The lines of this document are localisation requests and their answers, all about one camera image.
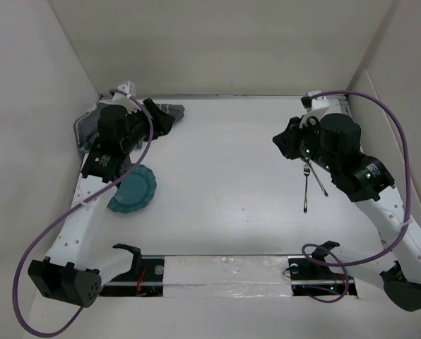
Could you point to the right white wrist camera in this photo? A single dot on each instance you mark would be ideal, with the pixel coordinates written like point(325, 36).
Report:
point(316, 105)

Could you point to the grey cloth placemat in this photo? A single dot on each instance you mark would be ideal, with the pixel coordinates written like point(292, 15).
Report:
point(85, 127)

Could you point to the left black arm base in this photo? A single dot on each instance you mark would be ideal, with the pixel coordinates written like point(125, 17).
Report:
point(143, 279)

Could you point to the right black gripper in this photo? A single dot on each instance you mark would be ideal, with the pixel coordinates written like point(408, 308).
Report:
point(286, 140)

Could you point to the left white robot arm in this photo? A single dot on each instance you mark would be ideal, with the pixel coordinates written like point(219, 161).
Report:
point(109, 181)

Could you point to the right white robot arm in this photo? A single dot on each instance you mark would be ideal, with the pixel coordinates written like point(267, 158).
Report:
point(333, 143)

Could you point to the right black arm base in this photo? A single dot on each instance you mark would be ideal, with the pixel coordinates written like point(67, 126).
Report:
point(309, 279)

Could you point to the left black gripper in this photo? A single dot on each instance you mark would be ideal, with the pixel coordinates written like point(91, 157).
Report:
point(161, 121)

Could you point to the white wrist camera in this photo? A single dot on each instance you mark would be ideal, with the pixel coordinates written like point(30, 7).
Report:
point(127, 88)
point(316, 105)

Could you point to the teal scalloped plate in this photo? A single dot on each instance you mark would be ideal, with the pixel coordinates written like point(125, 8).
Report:
point(135, 192)

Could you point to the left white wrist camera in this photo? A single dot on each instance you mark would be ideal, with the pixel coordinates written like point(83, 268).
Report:
point(127, 88)

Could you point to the silver fork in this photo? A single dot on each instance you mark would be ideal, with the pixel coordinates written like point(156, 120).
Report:
point(306, 173)

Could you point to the silver knife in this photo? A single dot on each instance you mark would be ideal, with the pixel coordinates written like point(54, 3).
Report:
point(324, 191)

